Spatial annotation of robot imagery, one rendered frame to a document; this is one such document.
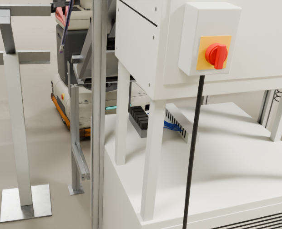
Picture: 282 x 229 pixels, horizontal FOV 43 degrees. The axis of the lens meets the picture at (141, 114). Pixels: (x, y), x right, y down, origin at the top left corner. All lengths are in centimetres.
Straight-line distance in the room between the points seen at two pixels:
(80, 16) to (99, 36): 134
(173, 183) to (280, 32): 57
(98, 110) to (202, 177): 42
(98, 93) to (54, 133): 143
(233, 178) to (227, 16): 66
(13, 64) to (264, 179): 110
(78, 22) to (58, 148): 85
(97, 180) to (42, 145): 111
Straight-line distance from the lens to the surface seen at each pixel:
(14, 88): 167
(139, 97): 253
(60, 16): 164
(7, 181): 224
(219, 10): 74
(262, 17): 88
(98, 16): 115
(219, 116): 164
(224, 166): 132
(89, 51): 148
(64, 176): 221
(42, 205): 202
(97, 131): 130
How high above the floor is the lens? 135
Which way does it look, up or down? 28 degrees down
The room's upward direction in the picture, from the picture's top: 4 degrees clockwise
